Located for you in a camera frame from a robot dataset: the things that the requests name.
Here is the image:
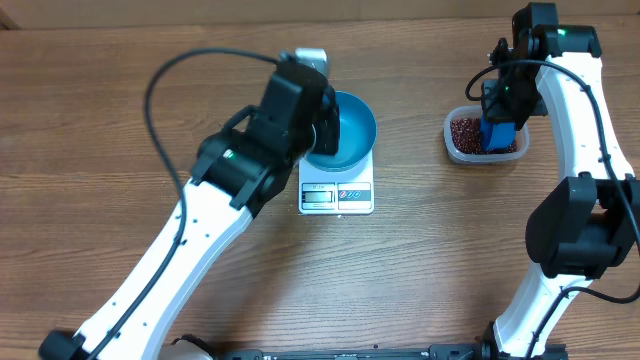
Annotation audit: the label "teal blue bowl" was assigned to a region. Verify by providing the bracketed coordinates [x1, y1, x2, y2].
[305, 91, 378, 172]

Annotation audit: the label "blue measuring scoop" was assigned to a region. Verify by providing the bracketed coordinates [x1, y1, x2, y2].
[480, 116, 516, 152]

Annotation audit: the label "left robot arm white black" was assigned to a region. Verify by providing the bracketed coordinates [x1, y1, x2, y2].
[38, 49, 339, 359]

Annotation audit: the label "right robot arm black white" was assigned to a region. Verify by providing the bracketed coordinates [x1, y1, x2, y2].
[474, 2, 639, 359]

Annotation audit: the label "white kitchen scale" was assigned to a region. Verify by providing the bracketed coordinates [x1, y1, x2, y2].
[298, 152, 375, 215]

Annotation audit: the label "clear plastic container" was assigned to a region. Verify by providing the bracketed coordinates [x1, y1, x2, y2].
[443, 105, 530, 165]

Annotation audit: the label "red beans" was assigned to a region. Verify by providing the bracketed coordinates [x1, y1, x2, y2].
[450, 118, 517, 155]

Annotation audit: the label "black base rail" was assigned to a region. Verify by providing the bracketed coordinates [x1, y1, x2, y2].
[169, 334, 569, 360]

